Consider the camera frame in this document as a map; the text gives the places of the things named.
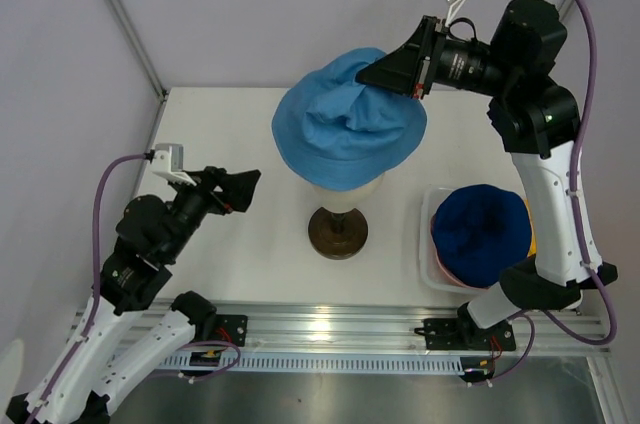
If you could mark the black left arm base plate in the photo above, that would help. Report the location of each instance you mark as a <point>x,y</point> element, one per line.
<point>225,327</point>

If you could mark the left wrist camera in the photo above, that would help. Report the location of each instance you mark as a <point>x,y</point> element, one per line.
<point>167,163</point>

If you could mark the pink bucket hat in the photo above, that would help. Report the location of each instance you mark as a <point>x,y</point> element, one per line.
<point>444,272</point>

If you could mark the mannequin head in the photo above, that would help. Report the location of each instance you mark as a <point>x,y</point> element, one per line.
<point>338,230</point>

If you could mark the white slotted cable duct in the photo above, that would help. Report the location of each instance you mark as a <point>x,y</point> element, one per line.
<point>194,361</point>

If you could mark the dark blue bucket hat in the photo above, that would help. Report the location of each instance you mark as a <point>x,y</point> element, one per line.
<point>479,231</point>

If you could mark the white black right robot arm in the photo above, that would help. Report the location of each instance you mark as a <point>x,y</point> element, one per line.
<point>538,122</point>

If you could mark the aluminium left corner post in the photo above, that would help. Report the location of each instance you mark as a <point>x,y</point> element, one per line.
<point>133,40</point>

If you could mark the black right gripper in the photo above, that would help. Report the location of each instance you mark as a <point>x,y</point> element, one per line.
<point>406,70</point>

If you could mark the light blue bucket hat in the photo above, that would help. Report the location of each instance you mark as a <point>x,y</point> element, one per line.
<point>339,134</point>

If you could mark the aluminium front rail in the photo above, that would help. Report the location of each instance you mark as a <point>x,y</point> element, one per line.
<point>342,329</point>

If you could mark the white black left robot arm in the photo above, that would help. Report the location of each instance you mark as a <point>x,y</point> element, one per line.
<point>90,380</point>

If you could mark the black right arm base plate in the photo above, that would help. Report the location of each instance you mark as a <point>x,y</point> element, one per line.
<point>453,334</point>

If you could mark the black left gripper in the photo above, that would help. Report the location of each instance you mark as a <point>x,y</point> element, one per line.
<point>238,188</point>

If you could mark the white plastic basket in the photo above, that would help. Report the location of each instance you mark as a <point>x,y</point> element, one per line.
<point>429,274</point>

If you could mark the yellow bucket hat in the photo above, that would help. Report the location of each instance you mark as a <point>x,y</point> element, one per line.
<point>533,243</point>

